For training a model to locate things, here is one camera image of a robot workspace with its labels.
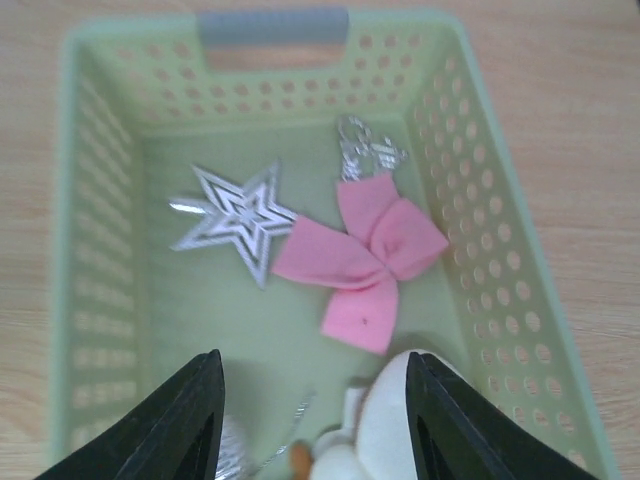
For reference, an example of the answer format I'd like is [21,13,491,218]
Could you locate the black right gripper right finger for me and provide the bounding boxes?
[406,352,594,480]

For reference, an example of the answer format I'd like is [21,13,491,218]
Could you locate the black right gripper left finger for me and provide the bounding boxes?
[42,349,225,480]

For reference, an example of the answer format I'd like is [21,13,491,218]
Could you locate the light green plastic basket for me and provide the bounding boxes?
[50,6,619,479]

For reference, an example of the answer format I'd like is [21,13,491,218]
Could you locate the pink bow ornament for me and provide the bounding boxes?
[272,173,448,355]

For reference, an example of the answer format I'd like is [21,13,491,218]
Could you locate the silver star ornament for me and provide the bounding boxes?
[168,161,297,289]

